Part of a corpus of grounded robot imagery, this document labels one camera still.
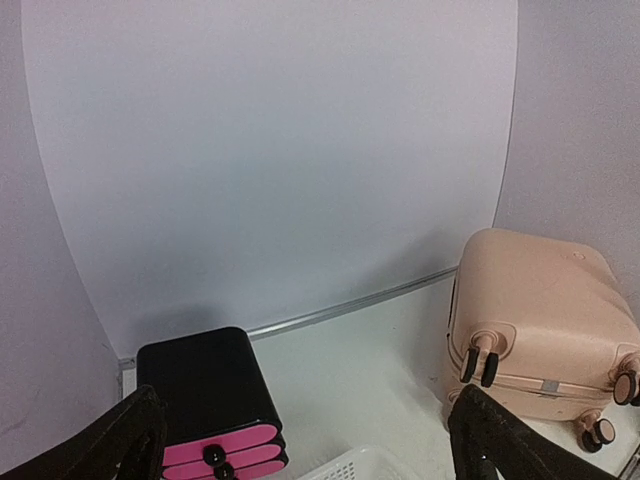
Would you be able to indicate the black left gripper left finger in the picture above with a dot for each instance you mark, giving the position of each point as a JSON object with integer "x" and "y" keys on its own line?
{"x": 127, "y": 442}

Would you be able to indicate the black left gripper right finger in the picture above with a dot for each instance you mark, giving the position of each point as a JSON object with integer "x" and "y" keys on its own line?
{"x": 489, "y": 442}

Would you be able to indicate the pink hard-shell suitcase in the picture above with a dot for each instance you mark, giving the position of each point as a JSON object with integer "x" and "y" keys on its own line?
{"x": 541, "y": 326}

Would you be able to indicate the black pink drawer organizer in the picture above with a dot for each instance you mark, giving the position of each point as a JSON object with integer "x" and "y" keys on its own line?
{"x": 221, "y": 420}

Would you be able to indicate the white perforated plastic basket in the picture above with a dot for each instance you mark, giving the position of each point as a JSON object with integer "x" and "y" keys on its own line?
{"x": 363, "y": 463}

